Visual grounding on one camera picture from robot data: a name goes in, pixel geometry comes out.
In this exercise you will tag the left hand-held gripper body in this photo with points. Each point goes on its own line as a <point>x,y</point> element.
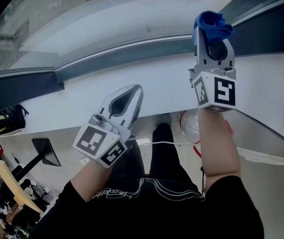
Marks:
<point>92,141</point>

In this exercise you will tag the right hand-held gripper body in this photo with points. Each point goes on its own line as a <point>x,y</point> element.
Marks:
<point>221,91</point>

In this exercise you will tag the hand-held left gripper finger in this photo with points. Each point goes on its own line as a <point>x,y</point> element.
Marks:
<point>112,97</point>
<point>133,116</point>

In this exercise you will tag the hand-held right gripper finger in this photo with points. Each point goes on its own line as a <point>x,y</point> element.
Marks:
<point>230,56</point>
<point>201,51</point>

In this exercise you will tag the blue cloth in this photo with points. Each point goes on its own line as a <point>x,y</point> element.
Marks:
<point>214,26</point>

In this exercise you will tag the person's right forearm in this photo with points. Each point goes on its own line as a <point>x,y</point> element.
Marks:
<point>218,146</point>

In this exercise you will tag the person's left forearm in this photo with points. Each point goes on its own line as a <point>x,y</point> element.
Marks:
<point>92,180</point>

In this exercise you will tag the person's grey shoe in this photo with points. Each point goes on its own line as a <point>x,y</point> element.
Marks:
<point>163,119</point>

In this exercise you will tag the white window sill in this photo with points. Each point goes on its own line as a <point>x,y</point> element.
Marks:
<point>157,83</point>

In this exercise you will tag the black table base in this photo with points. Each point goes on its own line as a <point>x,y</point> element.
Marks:
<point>44,151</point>

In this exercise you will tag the person's black trousers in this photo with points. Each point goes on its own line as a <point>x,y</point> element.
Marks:
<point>164,158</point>

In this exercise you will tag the light wooden table top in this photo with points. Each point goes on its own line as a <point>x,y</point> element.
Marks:
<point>15,185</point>

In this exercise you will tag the green and black backpack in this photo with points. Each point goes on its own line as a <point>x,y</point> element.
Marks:
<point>5,121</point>

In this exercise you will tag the person's black printed t-shirt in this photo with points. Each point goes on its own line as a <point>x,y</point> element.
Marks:
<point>144,215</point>

